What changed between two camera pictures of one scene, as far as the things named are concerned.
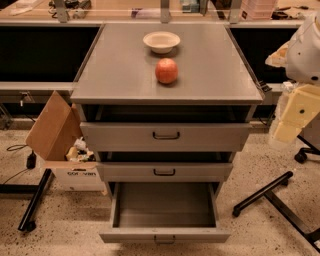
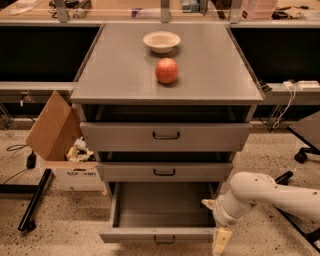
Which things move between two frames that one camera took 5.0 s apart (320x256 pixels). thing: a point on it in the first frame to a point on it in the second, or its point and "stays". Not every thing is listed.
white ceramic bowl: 161,42 stays
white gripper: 304,60 to 219,212
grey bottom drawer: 165,212 stays
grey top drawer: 164,136 stays
